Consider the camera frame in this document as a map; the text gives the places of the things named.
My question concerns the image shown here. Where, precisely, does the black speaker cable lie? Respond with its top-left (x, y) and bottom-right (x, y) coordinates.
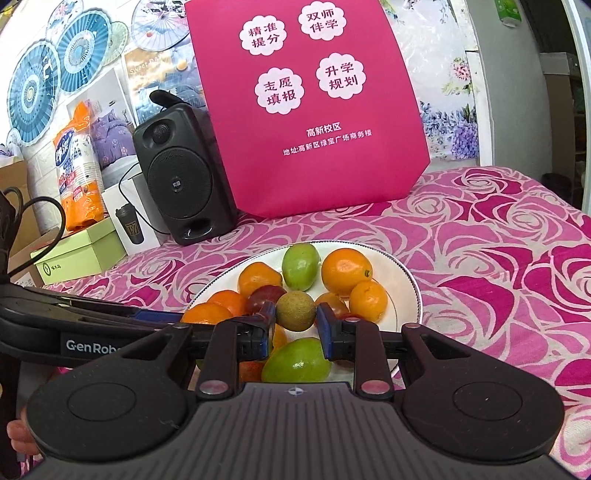
top-left (118, 161), bottom-right (160, 232)

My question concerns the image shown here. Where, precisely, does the green packet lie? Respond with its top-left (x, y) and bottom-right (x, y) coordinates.
top-left (493, 0), bottom-right (521, 27)

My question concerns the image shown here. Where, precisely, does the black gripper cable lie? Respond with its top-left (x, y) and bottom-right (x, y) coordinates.
top-left (0, 186), bottom-right (68, 288)

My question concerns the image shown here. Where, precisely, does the dark bin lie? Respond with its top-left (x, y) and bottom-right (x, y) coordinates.
top-left (542, 172), bottom-right (574, 205)

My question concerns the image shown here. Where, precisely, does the pale green box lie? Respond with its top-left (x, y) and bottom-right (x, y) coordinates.
top-left (30, 215), bottom-right (128, 286)

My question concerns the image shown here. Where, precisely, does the small olive green fruit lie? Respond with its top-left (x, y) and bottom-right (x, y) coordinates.
top-left (276, 291), bottom-right (317, 332)

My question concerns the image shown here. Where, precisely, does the flat cardboard box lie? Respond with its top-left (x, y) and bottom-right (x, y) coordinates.
top-left (9, 265), bottom-right (45, 288)

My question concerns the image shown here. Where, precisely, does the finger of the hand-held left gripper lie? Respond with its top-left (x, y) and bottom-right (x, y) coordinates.
top-left (21, 286), bottom-right (182, 325)
top-left (0, 304), bottom-right (170, 342)

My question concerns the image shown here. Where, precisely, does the orange pack of paper cups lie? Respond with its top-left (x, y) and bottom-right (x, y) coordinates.
top-left (52, 100), bottom-right (106, 232)

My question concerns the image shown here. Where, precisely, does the pale green paper fan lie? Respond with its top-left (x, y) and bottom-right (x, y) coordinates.
top-left (108, 20), bottom-right (130, 59)

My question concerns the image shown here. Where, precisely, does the white box with cup print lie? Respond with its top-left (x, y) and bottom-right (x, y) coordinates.
top-left (100, 177), bottom-right (160, 257)

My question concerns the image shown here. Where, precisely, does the person's left hand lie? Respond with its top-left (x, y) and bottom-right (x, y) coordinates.
top-left (7, 418), bottom-right (40, 457)

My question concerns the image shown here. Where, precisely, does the reddish orange tangerine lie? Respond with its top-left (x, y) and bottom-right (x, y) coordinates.
top-left (206, 290), bottom-right (250, 319)

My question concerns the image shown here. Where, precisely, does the floral wall sheet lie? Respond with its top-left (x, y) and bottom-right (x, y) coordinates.
top-left (383, 0), bottom-right (482, 163)

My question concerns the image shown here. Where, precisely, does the round green fruit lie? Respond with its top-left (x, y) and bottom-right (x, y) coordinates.
top-left (261, 337), bottom-right (332, 383)

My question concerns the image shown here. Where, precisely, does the red fruit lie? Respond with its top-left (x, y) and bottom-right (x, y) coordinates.
top-left (239, 361), bottom-right (266, 383)

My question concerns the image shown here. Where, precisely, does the black speaker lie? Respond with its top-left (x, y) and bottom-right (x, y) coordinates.
top-left (132, 102), bottom-right (239, 247)

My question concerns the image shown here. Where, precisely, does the purple bedding poster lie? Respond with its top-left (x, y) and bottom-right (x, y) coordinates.
top-left (66, 69), bottom-right (140, 186)

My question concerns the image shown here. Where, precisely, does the small black object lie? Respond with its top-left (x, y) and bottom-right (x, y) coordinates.
top-left (148, 89), bottom-right (184, 108)

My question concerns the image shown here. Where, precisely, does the white plate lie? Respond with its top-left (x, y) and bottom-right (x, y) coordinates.
top-left (178, 240), bottom-right (424, 377)

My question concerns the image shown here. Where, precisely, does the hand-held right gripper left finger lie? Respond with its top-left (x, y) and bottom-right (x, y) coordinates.
top-left (120, 302), bottom-right (278, 398)

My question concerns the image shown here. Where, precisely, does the blue bedding poster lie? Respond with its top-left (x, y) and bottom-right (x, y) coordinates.
top-left (124, 45), bottom-right (209, 128)

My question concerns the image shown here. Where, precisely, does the blue round paper fan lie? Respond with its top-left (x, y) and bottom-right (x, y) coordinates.
top-left (57, 10), bottom-right (116, 96)
top-left (6, 40), bottom-right (61, 135)

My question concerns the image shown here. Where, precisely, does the oval green fruit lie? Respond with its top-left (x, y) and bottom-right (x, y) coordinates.
top-left (281, 243), bottom-right (321, 292)

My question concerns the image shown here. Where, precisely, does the small orange kumquat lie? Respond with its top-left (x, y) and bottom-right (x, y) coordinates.
top-left (270, 323), bottom-right (289, 354)

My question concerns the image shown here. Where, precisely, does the pink rose print tablecloth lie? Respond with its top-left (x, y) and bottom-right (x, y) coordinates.
top-left (28, 166), bottom-right (591, 462)

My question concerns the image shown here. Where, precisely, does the small reddish brown fruit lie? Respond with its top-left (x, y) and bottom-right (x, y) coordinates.
top-left (315, 292), bottom-right (350, 319)

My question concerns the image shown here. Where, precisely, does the large orange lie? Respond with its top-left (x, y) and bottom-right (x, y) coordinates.
top-left (321, 248), bottom-right (374, 298)

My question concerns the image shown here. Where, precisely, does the white floral paper fan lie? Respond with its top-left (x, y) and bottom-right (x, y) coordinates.
top-left (45, 0), bottom-right (85, 29)

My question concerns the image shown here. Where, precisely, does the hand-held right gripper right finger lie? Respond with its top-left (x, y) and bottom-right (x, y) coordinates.
top-left (315, 302), bottom-right (467, 398)

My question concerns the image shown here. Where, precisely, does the white paper umbrella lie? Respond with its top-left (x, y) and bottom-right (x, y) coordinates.
top-left (131, 0), bottom-right (190, 52)

